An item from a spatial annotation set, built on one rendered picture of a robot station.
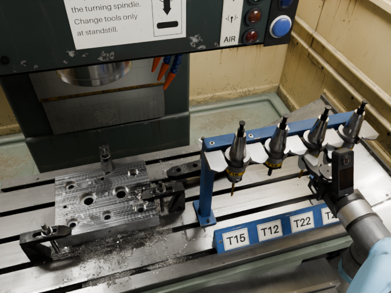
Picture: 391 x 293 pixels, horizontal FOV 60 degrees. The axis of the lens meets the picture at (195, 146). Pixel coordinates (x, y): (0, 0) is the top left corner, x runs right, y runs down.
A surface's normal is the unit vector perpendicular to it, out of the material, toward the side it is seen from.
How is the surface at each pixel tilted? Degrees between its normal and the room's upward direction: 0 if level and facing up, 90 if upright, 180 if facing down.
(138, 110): 91
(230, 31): 90
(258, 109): 0
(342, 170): 62
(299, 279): 7
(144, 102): 90
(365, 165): 24
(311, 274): 8
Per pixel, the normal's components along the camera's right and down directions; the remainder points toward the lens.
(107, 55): 0.28, 0.69
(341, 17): -0.95, 0.20
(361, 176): -0.37, -0.57
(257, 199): 0.03, -0.70
